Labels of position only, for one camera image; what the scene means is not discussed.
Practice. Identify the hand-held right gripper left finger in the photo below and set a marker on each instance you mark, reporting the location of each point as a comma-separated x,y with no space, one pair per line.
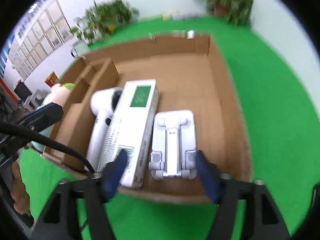
116,172

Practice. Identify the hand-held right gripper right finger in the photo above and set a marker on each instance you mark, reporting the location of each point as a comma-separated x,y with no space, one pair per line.
206,177

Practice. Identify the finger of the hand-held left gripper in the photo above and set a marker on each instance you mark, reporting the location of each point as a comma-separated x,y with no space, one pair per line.
45,117

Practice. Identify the pink and blue plush toy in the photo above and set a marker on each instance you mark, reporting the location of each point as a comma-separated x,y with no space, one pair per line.
56,92

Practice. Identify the white and green carton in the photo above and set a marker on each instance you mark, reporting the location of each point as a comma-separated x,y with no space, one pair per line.
130,130

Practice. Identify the white hair dryer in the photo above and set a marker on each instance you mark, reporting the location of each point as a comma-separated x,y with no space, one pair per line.
100,110

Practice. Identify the white folding phone stand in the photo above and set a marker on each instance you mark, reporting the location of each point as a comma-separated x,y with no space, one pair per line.
172,130

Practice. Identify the cardboard box with partitions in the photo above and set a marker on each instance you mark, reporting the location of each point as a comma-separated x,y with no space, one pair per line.
187,85

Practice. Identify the person's left forearm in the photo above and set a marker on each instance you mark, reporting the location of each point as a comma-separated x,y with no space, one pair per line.
21,192

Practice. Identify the white side table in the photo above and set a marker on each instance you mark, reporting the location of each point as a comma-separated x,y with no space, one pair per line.
35,98

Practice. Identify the black monitor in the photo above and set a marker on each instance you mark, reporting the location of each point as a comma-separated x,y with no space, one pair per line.
22,91

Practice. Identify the green table cloth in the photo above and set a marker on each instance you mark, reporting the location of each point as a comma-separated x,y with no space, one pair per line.
275,105

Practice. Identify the potted plant in white pot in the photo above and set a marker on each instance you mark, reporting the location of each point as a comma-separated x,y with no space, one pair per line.
107,15

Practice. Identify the row of small boxes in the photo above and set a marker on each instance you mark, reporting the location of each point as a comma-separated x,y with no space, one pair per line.
180,16

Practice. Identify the potted plant in brown pot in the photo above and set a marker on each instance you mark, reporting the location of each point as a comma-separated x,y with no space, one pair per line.
237,2

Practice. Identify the row of wall posters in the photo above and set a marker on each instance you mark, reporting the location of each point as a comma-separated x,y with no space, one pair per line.
37,37

